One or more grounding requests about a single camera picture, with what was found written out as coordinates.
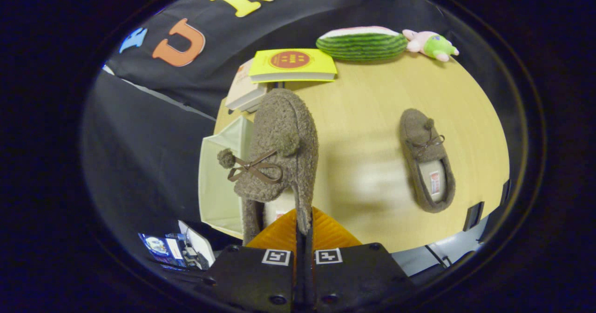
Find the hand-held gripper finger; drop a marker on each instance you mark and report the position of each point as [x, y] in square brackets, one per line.
[309, 275]
[299, 275]

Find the pale green fabric storage box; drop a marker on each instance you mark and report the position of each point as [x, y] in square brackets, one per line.
[219, 187]

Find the brown fuzzy slipper shoe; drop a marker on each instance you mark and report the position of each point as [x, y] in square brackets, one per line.
[419, 136]
[284, 131]

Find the blue printed carton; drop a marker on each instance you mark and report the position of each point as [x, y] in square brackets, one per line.
[158, 248]

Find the black table clamp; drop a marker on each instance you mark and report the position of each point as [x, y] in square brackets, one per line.
[473, 216]
[505, 192]

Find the dark cover book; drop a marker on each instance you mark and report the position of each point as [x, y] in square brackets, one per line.
[258, 105]

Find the beige book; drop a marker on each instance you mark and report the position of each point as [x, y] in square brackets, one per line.
[242, 89]

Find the yellow book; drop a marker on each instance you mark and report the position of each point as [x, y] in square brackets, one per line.
[293, 64]

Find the watermelon slice plush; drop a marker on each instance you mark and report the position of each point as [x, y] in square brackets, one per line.
[363, 45]

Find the pink and green plush toy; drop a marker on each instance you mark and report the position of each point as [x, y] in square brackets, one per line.
[433, 46]

